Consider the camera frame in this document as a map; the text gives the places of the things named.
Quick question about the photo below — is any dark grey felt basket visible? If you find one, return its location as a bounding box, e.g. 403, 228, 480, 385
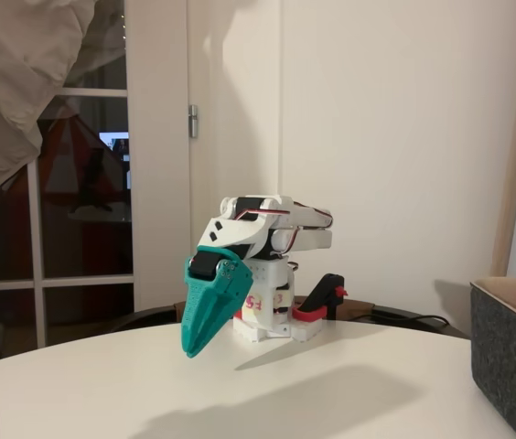
469, 276, 516, 439

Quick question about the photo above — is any yellow F5 sticker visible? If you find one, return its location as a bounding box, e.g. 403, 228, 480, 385
242, 292, 268, 316

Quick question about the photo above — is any white framed glass door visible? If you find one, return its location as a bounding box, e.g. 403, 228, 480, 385
0, 0, 190, 367

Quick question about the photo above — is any beige shirt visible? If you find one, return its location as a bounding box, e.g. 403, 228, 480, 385
0, 0, 126, 251

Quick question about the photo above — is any red white servo wire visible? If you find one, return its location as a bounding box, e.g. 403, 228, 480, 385
233, 205, 334, 230
267, 226, 301, 272

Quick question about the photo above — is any thin black cable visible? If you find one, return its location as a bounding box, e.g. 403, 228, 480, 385
374, 310, 451, 327

